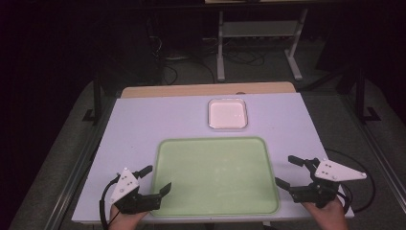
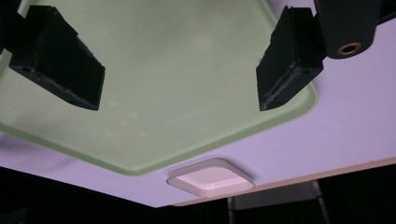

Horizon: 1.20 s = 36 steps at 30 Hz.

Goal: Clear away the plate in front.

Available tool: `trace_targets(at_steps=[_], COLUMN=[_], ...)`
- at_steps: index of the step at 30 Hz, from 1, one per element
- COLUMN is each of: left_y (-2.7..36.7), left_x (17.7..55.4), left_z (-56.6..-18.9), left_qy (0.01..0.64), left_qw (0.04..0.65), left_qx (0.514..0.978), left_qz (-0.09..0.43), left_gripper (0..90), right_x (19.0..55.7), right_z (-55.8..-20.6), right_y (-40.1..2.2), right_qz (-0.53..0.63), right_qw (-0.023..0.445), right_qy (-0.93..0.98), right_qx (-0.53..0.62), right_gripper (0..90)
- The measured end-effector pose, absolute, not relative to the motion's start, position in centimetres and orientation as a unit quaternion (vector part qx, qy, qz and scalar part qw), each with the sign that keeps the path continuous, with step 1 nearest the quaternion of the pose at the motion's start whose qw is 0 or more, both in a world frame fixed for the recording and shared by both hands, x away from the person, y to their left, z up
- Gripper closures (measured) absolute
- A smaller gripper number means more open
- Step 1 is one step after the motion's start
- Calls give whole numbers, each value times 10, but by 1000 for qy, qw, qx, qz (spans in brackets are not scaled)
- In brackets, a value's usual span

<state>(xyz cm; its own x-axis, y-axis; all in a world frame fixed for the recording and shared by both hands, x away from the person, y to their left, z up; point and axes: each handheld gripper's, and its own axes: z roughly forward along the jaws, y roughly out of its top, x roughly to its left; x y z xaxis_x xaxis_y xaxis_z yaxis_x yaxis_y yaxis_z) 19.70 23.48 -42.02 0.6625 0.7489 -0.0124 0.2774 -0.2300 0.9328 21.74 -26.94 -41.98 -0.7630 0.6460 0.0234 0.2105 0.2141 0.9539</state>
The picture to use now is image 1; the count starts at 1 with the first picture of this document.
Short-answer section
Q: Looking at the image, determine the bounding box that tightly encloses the person's left hand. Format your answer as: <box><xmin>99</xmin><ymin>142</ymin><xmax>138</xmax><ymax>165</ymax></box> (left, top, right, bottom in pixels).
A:
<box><xmin>108</xmin><ymin>204</ymin><xmax>150</xmax><ymax>230</ymax></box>

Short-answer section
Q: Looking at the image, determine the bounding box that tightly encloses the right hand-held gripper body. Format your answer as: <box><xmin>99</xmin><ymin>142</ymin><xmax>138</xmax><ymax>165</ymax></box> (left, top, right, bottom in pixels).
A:
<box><xmin>289</xmin><ymin>157</ymin><xmax>368</xmax><ymax>209</ymax></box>

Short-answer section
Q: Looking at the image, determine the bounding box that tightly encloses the white metal stand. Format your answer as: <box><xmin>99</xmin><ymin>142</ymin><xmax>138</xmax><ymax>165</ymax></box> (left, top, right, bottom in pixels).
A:
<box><xmin>215</xmin><ymin>8</ymin><xmax>309</xmax><ymax>82</ymax></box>

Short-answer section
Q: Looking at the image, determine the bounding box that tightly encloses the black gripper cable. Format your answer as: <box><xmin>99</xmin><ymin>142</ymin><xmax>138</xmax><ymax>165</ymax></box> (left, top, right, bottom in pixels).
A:
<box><xmin>325</xmin><ymin>148</ymin><xmax>377</xmax><ymax>215</ymax></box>
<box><xmin>99</xmin><ymin>177</ymin><xmax>122</xmax><ymax>230</ymax></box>

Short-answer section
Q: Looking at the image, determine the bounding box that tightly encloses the white square dish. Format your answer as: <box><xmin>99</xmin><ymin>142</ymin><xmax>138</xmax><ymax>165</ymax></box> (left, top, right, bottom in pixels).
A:
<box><xmin>207</xmin><ymin>97</ymin><xmax>250</xmax><ymax>131</ymax></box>

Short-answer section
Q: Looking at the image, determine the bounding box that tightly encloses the person's right hand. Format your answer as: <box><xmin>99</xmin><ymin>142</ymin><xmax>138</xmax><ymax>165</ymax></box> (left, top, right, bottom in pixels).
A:
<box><xmin>302</xmin><ymin>196</ymin><xmax>350</xmax><ymax>230</ymax></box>

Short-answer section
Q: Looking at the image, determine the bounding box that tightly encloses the green plastic tray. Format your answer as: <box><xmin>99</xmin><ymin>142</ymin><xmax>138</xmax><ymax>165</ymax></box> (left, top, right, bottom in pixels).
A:
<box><xmin>149</xmin><ymin>136</ymin><xmax>282</xmax><ymax>218</ymax></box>

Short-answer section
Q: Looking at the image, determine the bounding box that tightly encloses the black metal stand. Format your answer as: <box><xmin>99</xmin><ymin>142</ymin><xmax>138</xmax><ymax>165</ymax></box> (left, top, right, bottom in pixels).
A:
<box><xmin>354</xmin><ymin>65</ymin><xmax>382</xmax><ymax>125</ymax></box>
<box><xmin>81</xmin><ymin>78</ymin><xmax>103</xmax><ymax>127</ymax></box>

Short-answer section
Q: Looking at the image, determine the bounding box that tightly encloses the black floor cable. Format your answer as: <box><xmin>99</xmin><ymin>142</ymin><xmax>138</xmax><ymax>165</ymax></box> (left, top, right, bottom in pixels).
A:
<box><xmin>222</xmin><ymin>49</ymin><xmax>266</xmax><ymax>67</ymax></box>
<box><xmin>163</xmin><ymin>56</ymin><xmax>216</xmax><ymax>86</ymax></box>

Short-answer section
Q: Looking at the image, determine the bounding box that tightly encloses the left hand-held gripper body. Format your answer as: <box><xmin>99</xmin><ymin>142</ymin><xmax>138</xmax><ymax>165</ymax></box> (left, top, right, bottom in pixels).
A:
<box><xmin>109</xmin><ymin>167</ymin><xmax>163</xmax><ymax>216</ymax></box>

